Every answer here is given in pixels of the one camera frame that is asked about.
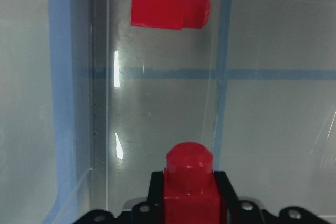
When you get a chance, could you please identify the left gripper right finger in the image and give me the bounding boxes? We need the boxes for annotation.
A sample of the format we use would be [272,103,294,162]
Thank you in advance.
[214,171,239,210]

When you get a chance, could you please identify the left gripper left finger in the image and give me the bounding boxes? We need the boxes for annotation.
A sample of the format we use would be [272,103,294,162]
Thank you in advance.
[146,172,164,208]

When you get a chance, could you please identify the red block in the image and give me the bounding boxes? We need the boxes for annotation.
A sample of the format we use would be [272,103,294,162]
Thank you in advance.
[130,0,211,30]
[163,142,221,223]

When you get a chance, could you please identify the clear plastic storage box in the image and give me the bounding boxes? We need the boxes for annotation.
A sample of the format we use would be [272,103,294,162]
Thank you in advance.
[1,0,335,223]

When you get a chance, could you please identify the red block under lid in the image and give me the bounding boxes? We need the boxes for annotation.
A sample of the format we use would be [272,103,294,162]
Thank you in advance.
[130,0,211,30]

